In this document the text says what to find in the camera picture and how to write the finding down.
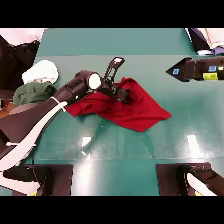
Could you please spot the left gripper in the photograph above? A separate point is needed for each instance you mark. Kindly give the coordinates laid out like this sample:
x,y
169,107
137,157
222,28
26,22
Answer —
x,y
108,87

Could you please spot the red T-shirt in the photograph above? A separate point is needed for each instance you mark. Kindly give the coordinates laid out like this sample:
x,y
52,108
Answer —
x,y
140,110

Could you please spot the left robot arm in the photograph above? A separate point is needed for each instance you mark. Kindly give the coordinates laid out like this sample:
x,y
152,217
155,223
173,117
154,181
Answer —
x,y
30,116

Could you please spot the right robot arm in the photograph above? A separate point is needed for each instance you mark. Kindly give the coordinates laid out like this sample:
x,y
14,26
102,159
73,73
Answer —
x,y
200,68

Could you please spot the white garment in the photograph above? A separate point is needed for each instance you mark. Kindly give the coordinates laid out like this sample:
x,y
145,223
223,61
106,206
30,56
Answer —
x,y
40,71

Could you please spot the green garment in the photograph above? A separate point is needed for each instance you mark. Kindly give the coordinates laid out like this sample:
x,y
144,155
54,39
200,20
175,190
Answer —
x,y
31,92

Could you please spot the black garment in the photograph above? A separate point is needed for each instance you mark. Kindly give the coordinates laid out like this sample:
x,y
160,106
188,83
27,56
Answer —
x,y
16,63

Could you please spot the heap of clothes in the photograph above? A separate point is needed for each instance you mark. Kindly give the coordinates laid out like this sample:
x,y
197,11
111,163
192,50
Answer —
x,y
206,41

